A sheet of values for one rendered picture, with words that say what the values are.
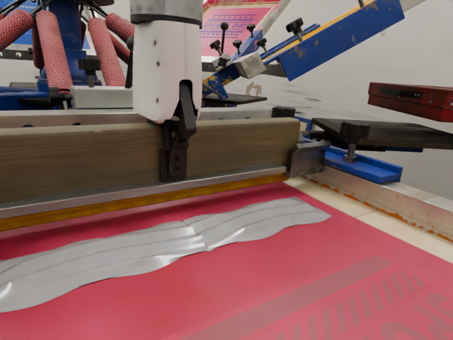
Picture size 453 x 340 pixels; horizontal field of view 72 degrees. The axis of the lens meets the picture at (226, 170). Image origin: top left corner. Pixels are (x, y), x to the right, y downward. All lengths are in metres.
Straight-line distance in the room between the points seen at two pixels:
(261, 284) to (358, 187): 0.25
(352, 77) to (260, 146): 2.26
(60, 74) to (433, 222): 0.75
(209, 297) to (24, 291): 0.14
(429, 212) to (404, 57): 2.07
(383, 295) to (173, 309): 0.17
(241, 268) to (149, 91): 0.20
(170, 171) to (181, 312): 0.17
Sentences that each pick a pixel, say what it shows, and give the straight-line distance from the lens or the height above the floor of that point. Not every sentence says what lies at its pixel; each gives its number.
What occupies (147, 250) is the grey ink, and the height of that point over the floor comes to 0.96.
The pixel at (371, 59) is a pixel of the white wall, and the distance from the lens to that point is 2.59.
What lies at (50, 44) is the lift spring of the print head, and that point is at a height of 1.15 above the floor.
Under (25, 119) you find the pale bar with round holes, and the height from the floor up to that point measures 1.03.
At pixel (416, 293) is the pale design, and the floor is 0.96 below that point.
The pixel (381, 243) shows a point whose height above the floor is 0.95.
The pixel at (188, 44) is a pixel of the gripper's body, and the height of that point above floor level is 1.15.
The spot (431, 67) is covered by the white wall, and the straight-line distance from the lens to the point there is 2.38.
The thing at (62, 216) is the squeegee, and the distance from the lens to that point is 0.38.
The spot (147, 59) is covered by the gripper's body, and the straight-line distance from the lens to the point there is 0.34.
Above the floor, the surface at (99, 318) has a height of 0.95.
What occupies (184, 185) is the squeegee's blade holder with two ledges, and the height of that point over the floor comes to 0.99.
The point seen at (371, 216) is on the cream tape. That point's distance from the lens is 0.45.
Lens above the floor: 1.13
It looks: 18 degrees down
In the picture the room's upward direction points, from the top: 4 degrees clockwise
